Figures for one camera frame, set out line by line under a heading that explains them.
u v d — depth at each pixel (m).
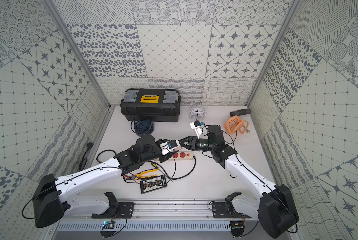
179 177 0.85
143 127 1.00
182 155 0.90
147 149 0.58
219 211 0.73
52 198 0.39
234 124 0.95
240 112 1.11
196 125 0.71
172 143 0.60
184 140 0.70
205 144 0.65
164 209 0.75
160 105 0.98
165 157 0.64
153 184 0.82
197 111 1.08
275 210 0.39
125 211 0.73
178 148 0.63
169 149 0.60
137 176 0.84
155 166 0.88
